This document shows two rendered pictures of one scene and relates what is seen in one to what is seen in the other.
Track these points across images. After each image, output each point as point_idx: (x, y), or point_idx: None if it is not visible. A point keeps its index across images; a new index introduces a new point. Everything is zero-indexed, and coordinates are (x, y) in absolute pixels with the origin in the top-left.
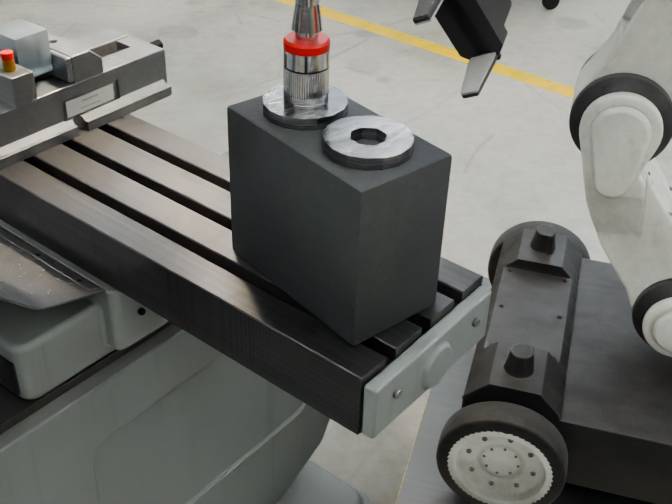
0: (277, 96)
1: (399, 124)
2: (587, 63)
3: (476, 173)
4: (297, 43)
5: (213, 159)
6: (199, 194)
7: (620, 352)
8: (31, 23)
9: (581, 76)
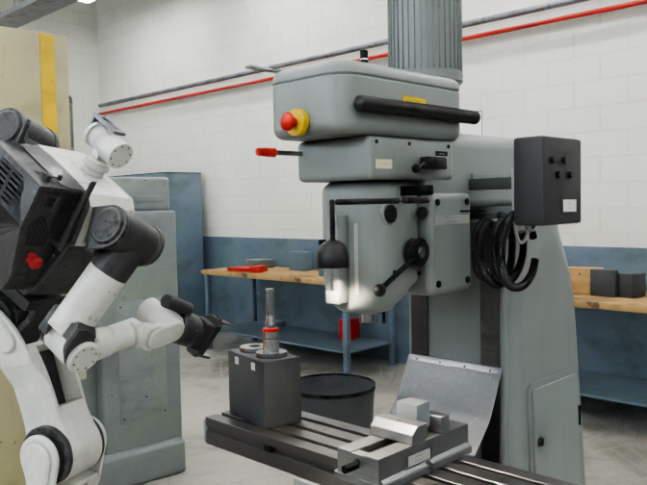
0: (281, 351)
1: (242, 347)
2: (72, 439)
3: None
4: (274, 326)
5: (308, 446)
6: (315, 435)
7: None
8: (407, 403)
9: (82, 440)
